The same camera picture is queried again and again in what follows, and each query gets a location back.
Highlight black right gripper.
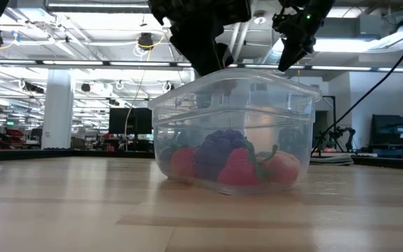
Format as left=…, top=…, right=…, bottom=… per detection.
left=272, top=0, right=336, bottom=73

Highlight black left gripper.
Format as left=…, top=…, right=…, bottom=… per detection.
left=148, top=0, right=252, bottom=77

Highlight clear plastic tupperware container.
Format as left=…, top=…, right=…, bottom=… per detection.
left=148, top=68, right=323, bottom=196

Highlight purple grape bunch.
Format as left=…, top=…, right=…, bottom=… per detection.
left=193, top=128, right=250, bottom=182

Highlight red strawberry green leaves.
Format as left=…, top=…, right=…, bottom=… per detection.
left=171, top=146, right=198, bottom=179
left=217, top=143, right=279, bottom=187

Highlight pink peach half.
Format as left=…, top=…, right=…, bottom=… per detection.
left=262, top=150, right=302, bottom=186

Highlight black background monitor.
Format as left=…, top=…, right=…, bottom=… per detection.
left=135, top=107, right=153, bottom=135
left=108, top=107, right=136, bottom=135

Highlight grey folded cloth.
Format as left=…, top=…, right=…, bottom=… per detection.
left=309, top=155, right=355, bottom=167

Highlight black screen on cart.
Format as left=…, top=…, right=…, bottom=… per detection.
left=371, top=113, right=403, bottom=160

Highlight white building pillar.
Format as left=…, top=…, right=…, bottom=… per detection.
left=41, top=68, right=76, bottom=151

